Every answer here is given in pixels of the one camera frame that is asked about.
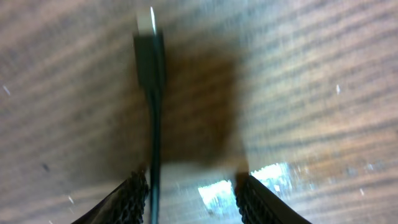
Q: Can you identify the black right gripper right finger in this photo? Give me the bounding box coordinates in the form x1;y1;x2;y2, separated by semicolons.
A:
234;172;310;224

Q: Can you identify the black USB charging cable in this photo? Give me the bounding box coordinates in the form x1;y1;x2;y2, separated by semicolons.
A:
132;6;167;224

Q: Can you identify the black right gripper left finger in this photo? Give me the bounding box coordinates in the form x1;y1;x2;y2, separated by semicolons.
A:
72;171;149;224

